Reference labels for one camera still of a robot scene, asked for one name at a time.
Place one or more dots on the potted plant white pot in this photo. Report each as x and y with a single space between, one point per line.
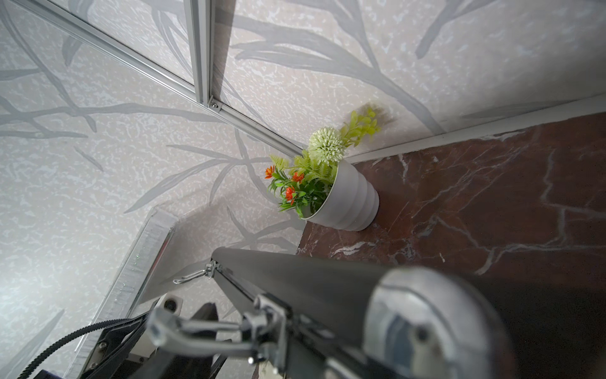
320 186

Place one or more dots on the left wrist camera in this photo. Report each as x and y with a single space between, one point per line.
163 310

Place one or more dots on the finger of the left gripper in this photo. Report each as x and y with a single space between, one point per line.
118 360

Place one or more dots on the clear plastic wall shelf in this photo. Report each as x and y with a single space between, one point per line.
138 266

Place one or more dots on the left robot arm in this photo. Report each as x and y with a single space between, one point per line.
32 371

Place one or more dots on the black poker case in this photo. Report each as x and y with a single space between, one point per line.
317 318

